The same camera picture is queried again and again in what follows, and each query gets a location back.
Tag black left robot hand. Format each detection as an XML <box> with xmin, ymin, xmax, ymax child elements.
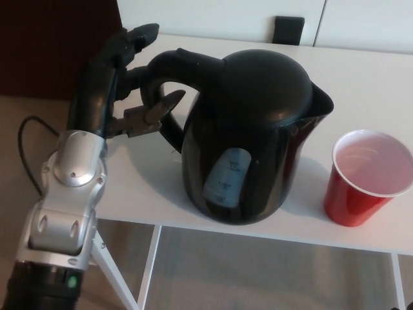
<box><xmin>65</xmin><ymin>22</ymin><xmax>186</xmax><ymax>141</ymax></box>

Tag black electric kettle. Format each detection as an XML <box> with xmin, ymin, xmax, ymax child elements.
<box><xmin>139</xmin><ymin>47</ymin><xmax>335</xmax><ymax>227</ymax></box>

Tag red plastic cup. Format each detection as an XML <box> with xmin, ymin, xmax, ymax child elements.
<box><xmin>323</xmin><ymin>129</ymin><xmax>413</xmax><ymax>228</ymax></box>

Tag dark red cabinet panel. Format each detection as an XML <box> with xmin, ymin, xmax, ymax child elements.
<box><xmin>0</xmin><ymin>0</ymin><xmax>126</xmax><ymax>101</ymax></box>

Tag white cabinet fronts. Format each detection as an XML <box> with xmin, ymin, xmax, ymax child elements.
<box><xmin>115</xmin><ymin>0</ymin><xmax>413</xmax><ymax>55</ymax></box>

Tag black wall outlet plate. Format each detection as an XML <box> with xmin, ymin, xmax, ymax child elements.
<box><xmin>272</xmin><ymin>15</ymin><xmax>306</xmax><ymax>45</ymax></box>

